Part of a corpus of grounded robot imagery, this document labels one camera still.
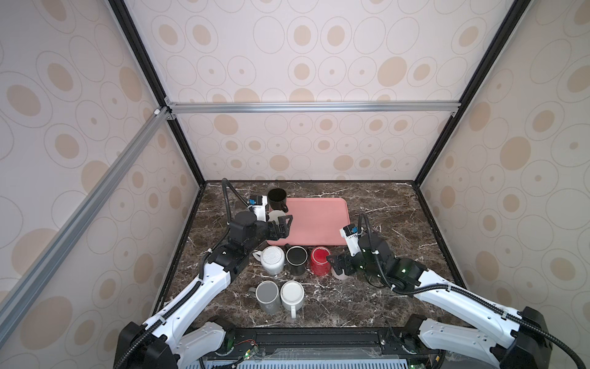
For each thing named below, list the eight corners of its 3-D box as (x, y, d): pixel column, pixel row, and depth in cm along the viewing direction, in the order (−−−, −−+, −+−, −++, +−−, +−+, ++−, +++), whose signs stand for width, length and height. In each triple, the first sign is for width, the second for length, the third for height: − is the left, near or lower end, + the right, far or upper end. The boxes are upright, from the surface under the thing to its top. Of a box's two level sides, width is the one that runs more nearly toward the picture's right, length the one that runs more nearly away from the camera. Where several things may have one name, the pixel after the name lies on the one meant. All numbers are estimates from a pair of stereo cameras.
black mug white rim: (284, 275, 90) (283, 265, 83) (285, 253, 96) (284, 242, 89) (307, 275, 90) (307, 265, 83) (306, 253, 96) (307, 242, 89)
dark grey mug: (252, 314, 81) (246, 304, 72) (255, 291, 86) (250, 280, 77) (279, 314, 81) (277, 304, 72) (280, 291, 86) (278, 280, 77)
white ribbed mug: (255, 274, 90) (251, 265, 84) (257, 255, 96) (254, 245, 89) (284, 274, 90) (283, 265, 84) (285, 256, 96) (284, 245, 89)
